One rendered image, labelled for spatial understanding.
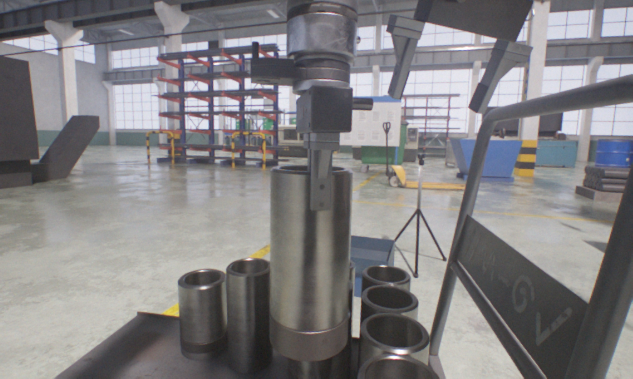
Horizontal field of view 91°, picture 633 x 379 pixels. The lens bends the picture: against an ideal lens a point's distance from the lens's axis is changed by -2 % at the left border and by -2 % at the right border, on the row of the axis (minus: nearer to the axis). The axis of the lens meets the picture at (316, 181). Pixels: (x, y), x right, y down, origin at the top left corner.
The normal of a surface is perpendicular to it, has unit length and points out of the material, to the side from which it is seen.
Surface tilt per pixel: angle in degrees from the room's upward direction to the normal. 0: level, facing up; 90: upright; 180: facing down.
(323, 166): 120
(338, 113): 90
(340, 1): 90
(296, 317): 90
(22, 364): 0
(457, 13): 113
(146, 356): 0
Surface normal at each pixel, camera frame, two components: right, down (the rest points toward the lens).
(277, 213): -0.73, 0.07
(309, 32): -0.33, 0.11
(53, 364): 0.02, -0.99
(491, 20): 0.09, 0.51
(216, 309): 0.77, 0.10
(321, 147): 0.19, 0.13
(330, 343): 0.52, 0.12
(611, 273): -0.90, -0.08
